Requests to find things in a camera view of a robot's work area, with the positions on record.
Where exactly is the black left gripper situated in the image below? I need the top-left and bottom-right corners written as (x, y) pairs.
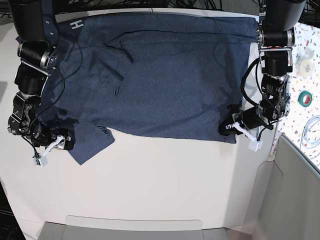
top-left (218, 106), bottom-right (270, 136)

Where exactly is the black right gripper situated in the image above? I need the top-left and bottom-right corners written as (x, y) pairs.
top-left (31, 124), bottom-right (72, 150)

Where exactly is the blue t-shirt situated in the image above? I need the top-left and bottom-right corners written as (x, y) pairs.
top-left (37, 13), bottom-right (257, 164)

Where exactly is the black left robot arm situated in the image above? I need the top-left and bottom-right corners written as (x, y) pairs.
top-left (218, 0), bottom-right (306, 137)

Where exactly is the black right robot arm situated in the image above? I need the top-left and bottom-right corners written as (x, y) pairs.
top-left (8, 0), bottom-right (74, 151)

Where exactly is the speckled white side table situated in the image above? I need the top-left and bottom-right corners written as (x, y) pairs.
top-left (269, 23), bottom-right (320, 167)

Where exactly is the green tape roll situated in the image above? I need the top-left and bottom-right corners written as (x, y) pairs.
top-left (298, 90), bottom-right (313, 108)

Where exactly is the grey chair front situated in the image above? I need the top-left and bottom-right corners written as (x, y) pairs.
top-left (38, 215), bottom-right (228, 240)

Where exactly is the grey chair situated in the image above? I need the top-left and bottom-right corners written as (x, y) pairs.
top-left (38, 215), bottom-right (228, 240)
top-left (242, 135), bottom-right (320, 240)

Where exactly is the grey chair right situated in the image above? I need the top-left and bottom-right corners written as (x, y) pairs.
top-left (242, 135), bottom-right (320, 240)

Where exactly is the clear tape dispenser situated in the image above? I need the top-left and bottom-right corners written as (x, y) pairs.
top-left (295, 48), bottom-right (315, 79)

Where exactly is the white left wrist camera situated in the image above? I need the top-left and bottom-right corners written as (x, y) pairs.
top-left (232, 122), bottom-right (263, 152)

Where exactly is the coiled white cable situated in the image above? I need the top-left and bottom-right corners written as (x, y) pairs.
top-left (301, 114), bottom-right (320, 150)

